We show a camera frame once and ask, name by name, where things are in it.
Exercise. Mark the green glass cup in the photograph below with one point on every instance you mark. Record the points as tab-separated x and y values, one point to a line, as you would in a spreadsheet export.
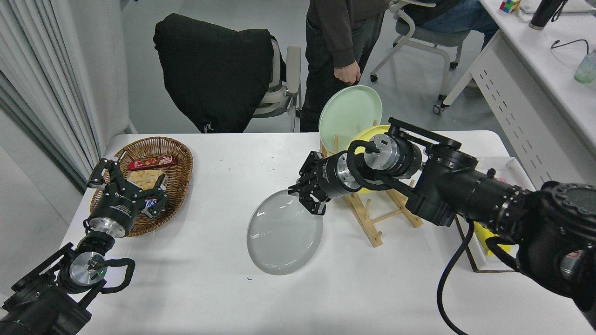
585	70

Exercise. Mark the yellow plate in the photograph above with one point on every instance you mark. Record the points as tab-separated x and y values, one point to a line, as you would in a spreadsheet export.
372	131

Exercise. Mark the brown chocolate bar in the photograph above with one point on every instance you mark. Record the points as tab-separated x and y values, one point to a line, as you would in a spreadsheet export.
151	203

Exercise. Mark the brown wicker basket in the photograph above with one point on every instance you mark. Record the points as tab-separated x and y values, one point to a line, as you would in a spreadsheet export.
179	158

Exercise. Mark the grey office chair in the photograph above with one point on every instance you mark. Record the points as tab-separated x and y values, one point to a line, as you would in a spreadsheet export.
437	39

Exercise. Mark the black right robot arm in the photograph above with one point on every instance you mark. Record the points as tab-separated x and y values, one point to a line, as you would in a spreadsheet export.
465	190

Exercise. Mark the wooden plate rack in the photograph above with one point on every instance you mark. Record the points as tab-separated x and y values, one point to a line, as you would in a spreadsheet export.
375	242

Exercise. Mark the white office chair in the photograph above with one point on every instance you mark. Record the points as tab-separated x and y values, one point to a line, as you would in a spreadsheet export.
293	65

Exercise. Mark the person's hand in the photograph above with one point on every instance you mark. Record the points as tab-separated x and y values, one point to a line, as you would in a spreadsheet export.
348	74

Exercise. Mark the seated person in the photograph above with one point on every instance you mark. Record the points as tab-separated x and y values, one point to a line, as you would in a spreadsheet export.
456	18

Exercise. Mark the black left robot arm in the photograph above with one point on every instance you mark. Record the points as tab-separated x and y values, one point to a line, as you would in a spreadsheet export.
42	302

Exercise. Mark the black flask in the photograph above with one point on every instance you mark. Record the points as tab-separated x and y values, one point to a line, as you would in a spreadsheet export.
542	14

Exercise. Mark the white tray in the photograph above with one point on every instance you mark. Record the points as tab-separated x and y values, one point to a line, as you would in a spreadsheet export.
512	170

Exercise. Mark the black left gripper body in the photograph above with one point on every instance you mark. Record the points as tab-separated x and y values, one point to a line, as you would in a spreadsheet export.
116	207

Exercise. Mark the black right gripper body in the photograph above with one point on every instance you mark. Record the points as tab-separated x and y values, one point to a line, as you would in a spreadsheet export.
330	177

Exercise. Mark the white curtain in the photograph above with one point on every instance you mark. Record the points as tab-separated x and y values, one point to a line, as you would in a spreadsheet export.
37	56

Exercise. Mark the pale green plate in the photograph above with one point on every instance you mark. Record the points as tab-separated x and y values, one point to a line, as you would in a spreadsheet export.
347	116

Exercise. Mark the grey plate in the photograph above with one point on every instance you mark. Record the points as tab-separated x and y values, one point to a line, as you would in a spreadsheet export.
284	237

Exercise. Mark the black jacket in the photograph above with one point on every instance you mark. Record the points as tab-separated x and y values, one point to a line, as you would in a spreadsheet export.
209	70

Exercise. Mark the yellow snack packet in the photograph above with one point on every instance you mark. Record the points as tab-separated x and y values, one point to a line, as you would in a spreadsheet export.
480	237

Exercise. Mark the dark board under tray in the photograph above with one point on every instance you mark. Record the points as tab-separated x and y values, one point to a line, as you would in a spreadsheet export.
471	265

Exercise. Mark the red snack bar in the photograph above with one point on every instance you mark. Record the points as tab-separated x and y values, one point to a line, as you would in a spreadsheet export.
151	163

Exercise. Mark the clear bag of chips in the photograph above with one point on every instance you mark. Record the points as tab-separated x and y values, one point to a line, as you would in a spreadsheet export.
144	179

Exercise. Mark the colourful puzzle cube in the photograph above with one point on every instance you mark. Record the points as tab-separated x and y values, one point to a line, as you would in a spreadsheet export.
508	5

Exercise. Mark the standing person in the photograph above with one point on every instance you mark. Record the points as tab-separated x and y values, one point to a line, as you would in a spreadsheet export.
321	56

